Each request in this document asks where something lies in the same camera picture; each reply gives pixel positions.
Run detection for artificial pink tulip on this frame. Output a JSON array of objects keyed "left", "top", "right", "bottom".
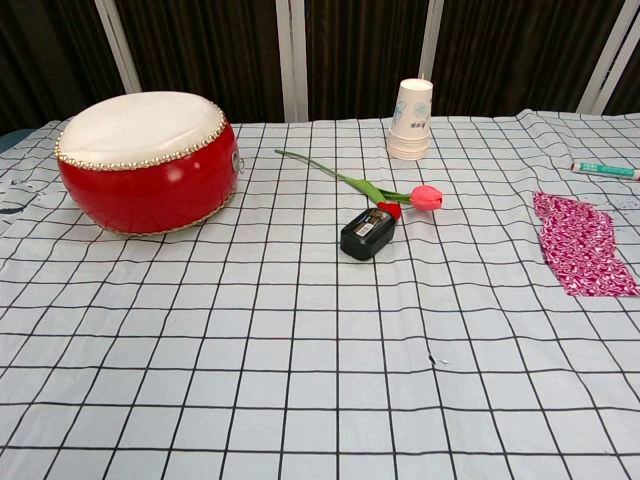
[{"left": 273, "top": 148, "right": 445, "bottom": 213}]

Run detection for white black checked tablecloth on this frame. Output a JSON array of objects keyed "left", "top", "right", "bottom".
[{"left": 0, "top": 107, "right": 640, "bottom": 480}]

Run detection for red drum with white skin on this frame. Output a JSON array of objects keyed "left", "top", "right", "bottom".
[{"left": 53, "top": 90, "right": 245, "bottom": 236}]

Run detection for dark brown curtain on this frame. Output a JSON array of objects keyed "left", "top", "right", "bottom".
[{"left": 0, "top": 0, "right": 640, "bottom": 132}]

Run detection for white green marker pen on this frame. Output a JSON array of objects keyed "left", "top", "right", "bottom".
[{"left": 570, "top": 160, "right": 640, "bottom": 182}]

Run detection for white paper cups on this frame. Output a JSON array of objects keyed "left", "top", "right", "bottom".
[{"left": 385, "top": 77, "right": 434, "bottom": 162}]

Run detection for black ink bottle red cap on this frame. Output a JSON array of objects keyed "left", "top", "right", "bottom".
[{"left": 339, "top": 201, "right": 403, "bottom": 262}]

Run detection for white frame post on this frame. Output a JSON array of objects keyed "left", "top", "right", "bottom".
[
  {"left": 578, "top": 0, "right": 640, "bottom": 114},
  {"left": 93, "top": 0, "right": 142, "bottom": 95},
  {"left": 418, "top": 0, "right": 448, "bottom": 119},
  {"left": 275, "top": 0, "right": 310, "bottom": 123}
]

